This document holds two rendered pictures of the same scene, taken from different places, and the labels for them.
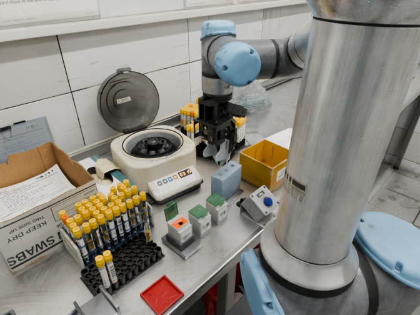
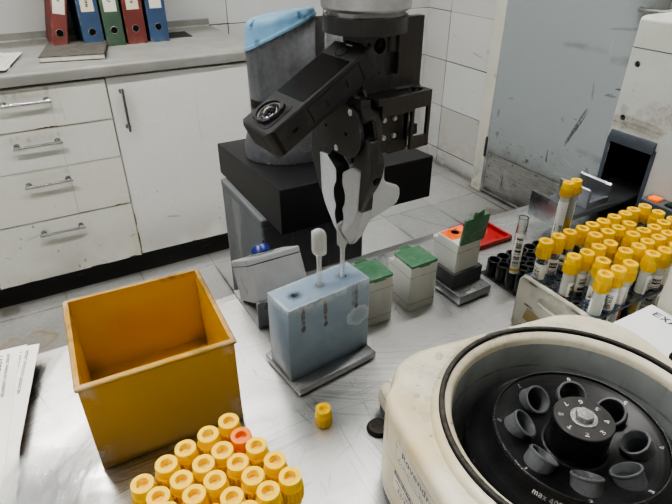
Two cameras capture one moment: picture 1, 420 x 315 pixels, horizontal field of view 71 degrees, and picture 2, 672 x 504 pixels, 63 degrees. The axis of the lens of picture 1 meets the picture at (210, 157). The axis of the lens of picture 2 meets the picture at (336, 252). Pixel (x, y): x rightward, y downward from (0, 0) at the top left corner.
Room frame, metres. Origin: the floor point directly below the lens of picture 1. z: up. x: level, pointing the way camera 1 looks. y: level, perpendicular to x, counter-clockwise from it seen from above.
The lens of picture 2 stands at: (1.15, 0.09, 1.29)
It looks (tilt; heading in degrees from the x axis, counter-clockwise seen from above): 31 degrees down; 196
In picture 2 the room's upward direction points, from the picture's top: straight up
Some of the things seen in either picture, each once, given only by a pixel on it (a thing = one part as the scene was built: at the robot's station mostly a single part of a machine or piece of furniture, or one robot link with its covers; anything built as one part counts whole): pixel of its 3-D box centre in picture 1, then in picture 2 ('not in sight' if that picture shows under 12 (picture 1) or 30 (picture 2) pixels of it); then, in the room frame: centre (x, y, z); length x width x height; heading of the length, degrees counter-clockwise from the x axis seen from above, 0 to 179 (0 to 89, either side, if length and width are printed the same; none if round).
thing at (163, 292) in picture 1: (162, 294); (479, 233); (0.38, 0.10, 0.88); 0.07 x 0.07 x 0.01; 46
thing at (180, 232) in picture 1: (180, 231); (454, 254); (0.53, 0.07, 0.92); 0.05 x 0.04 x 0.06; 48
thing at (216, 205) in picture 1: (216, 209); (368, 291); (0.62, -0.02, 0.91); 0.05 x 0.04 x 0.07; 46
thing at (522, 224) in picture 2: (147, 233); (517, 252); (0.51, 0.15, 0.93); 0.01 x 0.01 x 0.10
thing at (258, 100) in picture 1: (252, 93); not in sight; (1.45, -0.22, 0.94); 0.20 x 0.17 x 0.14; 117
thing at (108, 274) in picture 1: (120, 250); (558, 236); (0.46, 0.20, 0.93); 0.17 x 0.09 x 0.11; 136
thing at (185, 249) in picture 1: (180, 239); (452, 271); (0.53, 0.07, 0.89); 0.09 x 0.05 x 0.04; 48
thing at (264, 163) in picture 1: (266, 165); (154, 360); (0.82, -0.19, 0.93); 0.13 x 0.13 x 0.10; 43
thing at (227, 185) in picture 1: (226, 183); (320, 323); (0.72, -0.05, 0.92); 0.10 x 0.07 x 0.10; 142
